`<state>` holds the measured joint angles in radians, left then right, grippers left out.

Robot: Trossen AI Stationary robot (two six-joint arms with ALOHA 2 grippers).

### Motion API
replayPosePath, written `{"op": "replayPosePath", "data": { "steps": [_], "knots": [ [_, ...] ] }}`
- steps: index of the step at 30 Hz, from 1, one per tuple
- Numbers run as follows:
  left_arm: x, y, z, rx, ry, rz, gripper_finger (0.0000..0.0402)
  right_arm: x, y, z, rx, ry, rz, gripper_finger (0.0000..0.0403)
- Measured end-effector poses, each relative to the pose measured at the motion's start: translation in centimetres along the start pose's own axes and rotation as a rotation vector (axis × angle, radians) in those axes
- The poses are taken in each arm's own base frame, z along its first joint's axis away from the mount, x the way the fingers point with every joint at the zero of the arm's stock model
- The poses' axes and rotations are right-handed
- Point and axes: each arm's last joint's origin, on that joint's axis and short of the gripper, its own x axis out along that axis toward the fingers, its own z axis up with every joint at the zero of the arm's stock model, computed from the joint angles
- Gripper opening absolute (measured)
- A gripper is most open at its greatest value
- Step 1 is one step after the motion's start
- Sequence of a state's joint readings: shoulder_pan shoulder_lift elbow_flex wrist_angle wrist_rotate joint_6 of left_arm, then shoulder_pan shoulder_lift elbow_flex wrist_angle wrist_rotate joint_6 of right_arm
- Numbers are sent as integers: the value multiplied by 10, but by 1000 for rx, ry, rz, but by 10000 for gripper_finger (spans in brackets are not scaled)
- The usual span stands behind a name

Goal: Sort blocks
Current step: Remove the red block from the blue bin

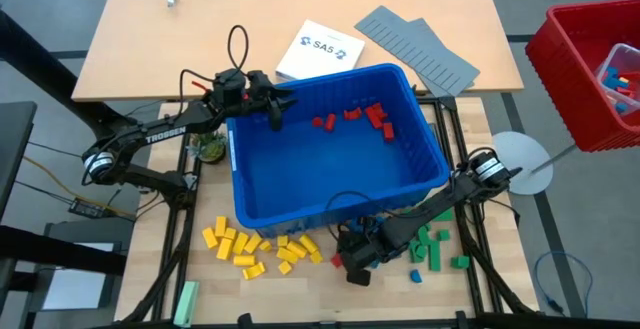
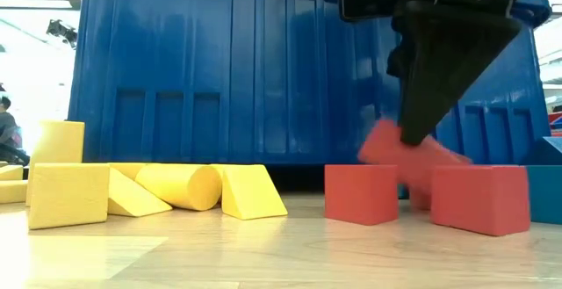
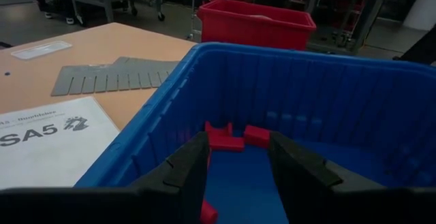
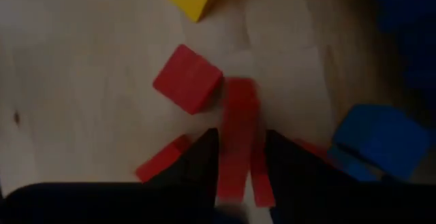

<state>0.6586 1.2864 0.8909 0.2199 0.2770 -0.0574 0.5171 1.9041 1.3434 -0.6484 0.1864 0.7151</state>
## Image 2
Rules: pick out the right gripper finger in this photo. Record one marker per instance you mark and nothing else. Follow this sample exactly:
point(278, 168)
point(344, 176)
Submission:
point(398, 60)
point(439, 69)

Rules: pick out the red rectangular block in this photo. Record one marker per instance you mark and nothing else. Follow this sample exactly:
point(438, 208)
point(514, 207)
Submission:
point(417, 166)

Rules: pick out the red cube block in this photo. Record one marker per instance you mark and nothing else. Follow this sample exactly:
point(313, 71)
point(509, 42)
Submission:
point(361, 194)
point(480, 199)

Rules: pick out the blue plastic bin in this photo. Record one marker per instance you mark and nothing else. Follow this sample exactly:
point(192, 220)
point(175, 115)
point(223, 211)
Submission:
point(263, 82)

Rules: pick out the blue rectangular block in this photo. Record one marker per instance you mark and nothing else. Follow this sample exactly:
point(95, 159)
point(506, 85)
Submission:
point(549, 153)

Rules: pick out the blue cube block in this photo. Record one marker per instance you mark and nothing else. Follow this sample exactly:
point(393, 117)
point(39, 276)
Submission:
point(546, 194)

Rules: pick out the yellow cube block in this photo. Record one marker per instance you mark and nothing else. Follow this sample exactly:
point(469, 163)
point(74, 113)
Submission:
point(68, 197)
point(129, 169)
point(250, 192)

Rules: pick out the yellow cylinder block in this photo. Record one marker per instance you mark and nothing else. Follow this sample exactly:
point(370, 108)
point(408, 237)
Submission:
point(180, 185)

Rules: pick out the yellow rectangular block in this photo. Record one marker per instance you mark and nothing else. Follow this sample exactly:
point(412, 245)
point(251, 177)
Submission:
point(59, 142)
point(136, 201)
point(11, 172)
point(13, 191)

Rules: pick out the overhead light bar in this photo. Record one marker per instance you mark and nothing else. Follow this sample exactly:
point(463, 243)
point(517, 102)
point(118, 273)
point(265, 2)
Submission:
point(39, 3)

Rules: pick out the person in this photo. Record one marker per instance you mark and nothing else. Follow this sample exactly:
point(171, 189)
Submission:
point(9, 126)

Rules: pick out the black diagonal beam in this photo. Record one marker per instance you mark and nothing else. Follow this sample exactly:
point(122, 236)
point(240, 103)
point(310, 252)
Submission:
point(13, 155)

